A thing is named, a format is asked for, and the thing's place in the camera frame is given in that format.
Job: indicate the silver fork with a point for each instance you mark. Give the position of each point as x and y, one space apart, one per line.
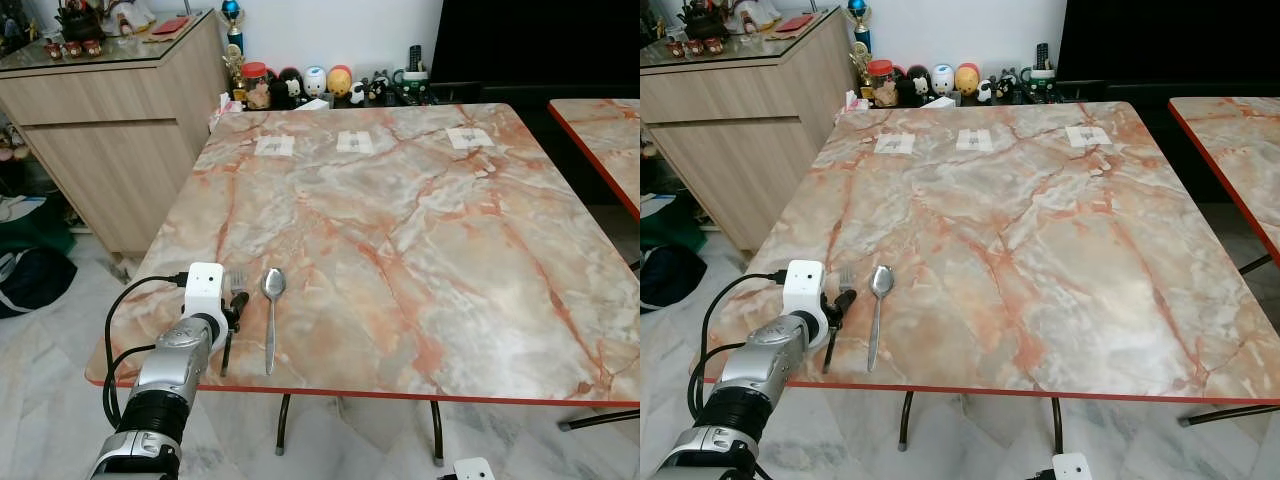
237 280
846 278

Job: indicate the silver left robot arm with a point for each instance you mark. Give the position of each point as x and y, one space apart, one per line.
165 375
760 370

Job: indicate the silver spoon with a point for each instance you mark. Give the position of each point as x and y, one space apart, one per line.
881 283
272 285

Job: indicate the black metal table leg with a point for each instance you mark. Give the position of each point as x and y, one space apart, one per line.
283 425
905 420
1056 425
1230 413
436 432
600 418

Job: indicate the white paper napkin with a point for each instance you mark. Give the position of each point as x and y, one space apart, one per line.
1089 136
895 144
355 142
975 141
470 138
275 146

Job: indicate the black bag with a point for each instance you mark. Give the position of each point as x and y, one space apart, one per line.
670 277
35 280

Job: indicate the green bag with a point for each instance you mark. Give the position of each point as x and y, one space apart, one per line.
668 225
35 228

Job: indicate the light wooden cabinet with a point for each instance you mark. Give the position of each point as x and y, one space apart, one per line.
730 140
110 140

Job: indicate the small white box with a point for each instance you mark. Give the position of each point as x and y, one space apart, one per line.
312 103
938 101

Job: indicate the red-lidded glass jar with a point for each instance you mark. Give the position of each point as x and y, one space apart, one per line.
256 85
881 83

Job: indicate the black plush toy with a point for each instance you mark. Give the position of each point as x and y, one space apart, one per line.
288 88
914 86

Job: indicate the white and blue figurine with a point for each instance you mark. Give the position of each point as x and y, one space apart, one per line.
315 81
942 79

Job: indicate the small panda figurine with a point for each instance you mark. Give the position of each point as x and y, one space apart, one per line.
357 92
985 90

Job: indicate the yellow orange figurine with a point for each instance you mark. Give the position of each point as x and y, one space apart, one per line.
340 80
967 78

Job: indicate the green mug with remote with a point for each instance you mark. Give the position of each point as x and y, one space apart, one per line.
412 82
1040 80

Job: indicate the red flat book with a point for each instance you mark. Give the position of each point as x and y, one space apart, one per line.
794 23
170 26

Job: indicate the blue trophy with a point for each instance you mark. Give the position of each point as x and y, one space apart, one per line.
233 15
859 14

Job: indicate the marble table with red edge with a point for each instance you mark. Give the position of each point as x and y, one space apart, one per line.
605 140
1235 160

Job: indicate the dark ornamental figurine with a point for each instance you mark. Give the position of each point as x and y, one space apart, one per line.
705 18
80 20

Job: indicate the black television screen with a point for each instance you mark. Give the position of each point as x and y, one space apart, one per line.
1170 38
540 40

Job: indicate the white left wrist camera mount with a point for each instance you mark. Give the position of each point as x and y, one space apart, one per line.
803 286
204 288

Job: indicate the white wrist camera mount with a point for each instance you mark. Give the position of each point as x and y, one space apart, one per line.
204 288
1071 467
474 470
803 286

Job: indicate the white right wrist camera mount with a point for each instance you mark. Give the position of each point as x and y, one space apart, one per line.
474 470
1071 467

